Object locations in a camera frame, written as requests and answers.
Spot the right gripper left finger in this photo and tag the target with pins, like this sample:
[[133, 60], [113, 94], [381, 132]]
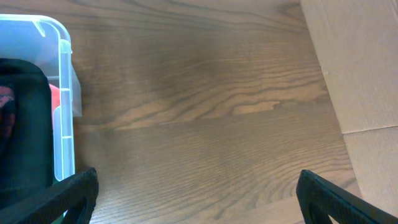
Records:
[[74, 197]]

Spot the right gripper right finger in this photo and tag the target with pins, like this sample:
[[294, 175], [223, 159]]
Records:
[[322, 201]]

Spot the large black garment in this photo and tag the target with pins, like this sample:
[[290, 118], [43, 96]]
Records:
[[27, 156]]

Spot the red navy plaid shirt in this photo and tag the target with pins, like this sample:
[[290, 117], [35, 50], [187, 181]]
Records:
[[8, 112]]

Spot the pink printed t-shirt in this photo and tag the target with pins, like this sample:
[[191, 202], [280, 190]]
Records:
[[55, 98]]

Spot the clear plastic storage bin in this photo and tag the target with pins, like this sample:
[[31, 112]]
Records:
[[45, 42]]

